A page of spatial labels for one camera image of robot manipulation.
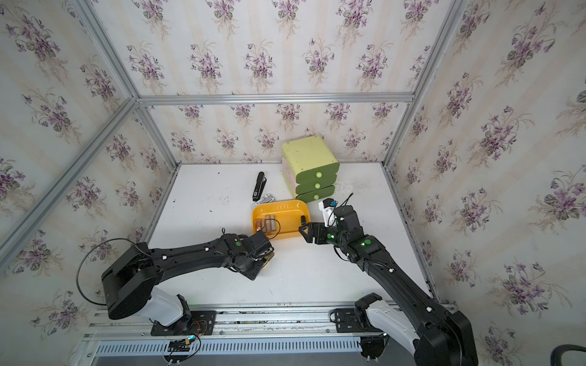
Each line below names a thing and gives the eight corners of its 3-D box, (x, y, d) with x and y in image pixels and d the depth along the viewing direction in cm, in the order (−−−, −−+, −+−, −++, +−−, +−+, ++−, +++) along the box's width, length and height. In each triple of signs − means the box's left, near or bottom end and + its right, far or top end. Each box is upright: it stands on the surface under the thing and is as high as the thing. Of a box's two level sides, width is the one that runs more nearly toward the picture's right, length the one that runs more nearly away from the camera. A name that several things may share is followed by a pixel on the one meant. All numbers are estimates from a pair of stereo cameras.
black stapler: (252, 200, 107) (251, 194, 103) (260, 177, 117) (259, 171, 113) (260, 201, 107) (259, 195, 103) (267, 178, 116) (266, 171, 113)
